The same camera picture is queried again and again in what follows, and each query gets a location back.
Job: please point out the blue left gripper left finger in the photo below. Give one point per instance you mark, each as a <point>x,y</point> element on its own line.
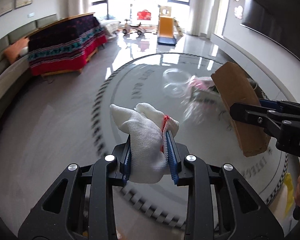
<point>126,161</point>

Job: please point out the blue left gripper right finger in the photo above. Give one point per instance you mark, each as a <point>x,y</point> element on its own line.
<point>170,152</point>

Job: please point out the clear plastic bag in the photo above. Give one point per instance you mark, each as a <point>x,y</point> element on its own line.
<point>203,101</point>

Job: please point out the clear plastic cup lid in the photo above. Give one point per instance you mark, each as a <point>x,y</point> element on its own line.
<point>175,82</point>

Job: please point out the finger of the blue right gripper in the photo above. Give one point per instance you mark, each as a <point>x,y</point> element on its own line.
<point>270,104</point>

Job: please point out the white ride-on toy car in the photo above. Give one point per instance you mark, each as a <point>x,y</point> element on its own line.
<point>128,27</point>

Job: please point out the table with patterned red quilt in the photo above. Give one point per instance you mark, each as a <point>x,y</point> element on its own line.
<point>65,45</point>

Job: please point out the brown paper bag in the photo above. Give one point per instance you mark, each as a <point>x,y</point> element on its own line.
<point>240,99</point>

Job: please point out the grey green sofa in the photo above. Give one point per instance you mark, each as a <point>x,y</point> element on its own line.
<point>11,72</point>

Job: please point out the black television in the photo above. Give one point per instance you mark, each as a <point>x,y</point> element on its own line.
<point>278,20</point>

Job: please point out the dark grey cloth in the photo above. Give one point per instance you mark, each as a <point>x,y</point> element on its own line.
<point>257,89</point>

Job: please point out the yellow bag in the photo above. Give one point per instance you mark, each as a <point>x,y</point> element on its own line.
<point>288,183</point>

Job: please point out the orange cushion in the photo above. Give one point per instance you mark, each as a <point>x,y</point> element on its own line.
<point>13,51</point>

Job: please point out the white cotton work glove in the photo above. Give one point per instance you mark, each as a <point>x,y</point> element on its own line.
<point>146,127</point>

